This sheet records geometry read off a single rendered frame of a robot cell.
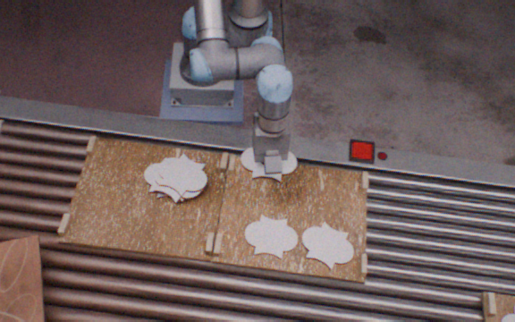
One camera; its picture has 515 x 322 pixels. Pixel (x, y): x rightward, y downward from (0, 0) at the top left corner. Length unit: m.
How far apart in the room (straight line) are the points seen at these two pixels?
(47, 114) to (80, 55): 1.50
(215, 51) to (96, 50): 2.12
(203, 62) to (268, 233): 0.53
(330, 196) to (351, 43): 1.93
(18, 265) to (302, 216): 0.75
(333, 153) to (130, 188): 0.62
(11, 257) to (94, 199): 0.29
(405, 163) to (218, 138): 0.58
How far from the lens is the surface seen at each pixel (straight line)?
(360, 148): 1.88
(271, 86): 1.30
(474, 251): 1.80
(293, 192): 1.74
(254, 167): 1.53
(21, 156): 1.89
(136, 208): 1.71
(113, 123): 1.92
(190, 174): 1.69
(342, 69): 3.41
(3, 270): 1.57
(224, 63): 1.38
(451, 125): 3.32
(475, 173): 1.96
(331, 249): 1.65
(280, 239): 1.64
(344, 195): 1.76
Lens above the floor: 2.39
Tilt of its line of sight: 55 degrees down
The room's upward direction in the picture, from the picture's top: 7 degrees clockwise
